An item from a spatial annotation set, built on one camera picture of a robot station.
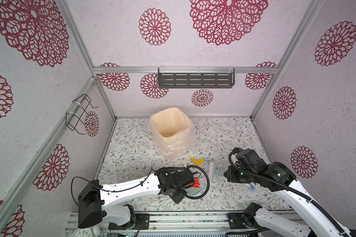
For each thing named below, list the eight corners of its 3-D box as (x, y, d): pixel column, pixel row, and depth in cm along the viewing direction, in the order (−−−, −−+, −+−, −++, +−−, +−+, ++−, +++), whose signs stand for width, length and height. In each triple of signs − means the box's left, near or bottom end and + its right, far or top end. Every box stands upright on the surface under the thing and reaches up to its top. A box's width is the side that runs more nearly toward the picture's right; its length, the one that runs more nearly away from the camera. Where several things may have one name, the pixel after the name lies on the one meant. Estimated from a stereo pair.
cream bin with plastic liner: (162, 169, 94) (158, 147, 74) (153, 138, 110) (148, 112, 90) (194, 160, 99) (198, 136, 78) (181, 131, 115) (182, 105, 95)
